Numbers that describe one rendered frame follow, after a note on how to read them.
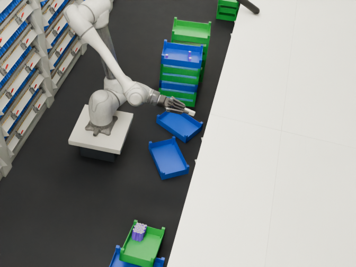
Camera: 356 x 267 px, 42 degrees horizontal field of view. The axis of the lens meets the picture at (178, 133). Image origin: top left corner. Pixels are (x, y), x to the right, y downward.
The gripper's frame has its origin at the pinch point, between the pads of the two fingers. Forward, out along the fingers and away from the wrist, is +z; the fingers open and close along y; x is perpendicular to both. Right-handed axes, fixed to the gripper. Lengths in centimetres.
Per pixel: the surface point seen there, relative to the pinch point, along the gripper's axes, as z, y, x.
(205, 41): -3, -100, -19
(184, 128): 6, -42, -60
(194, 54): -8, -83, -23
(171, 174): 7, 6, -56
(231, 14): 16, -212, -59
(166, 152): -1, -15, -62
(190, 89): 0, -67, -43
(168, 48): -28, -84, -27
